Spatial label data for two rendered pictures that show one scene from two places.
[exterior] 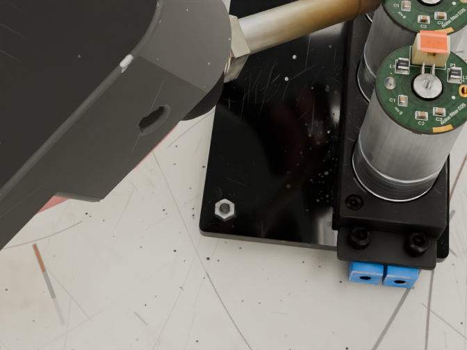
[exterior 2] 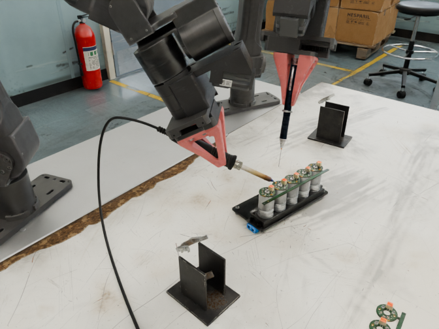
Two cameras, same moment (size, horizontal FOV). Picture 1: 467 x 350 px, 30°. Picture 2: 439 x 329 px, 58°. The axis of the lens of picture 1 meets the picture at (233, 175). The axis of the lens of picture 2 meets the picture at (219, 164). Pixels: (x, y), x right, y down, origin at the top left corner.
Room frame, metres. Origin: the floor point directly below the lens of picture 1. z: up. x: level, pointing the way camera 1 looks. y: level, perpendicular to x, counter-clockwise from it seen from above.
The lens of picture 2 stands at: (-0.28, -0.36, 1.16)
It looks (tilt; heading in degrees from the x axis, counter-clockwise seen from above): 32 degrees down; 47
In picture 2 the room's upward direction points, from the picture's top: straight up
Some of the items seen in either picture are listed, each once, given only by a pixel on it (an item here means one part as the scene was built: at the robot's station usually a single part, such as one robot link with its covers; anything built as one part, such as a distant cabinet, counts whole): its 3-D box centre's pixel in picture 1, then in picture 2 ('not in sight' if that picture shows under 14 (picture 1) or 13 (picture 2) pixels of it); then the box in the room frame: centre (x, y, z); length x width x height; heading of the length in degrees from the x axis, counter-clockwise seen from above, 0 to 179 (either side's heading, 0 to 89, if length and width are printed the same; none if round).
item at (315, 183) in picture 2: not in sight; (313, 179); (0.22, -0.05, 0.79); 0.02 x 0.02 x 0.05
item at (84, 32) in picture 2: not in sight; (87, 51); (1.07, 2.55, 0.29); 0.16 x 0.15 x 0.55; 7
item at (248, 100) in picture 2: not in sight; (242, 91); (0.42, 0.31, 0.79); 0.20 x 0.07 x 0.08; 164
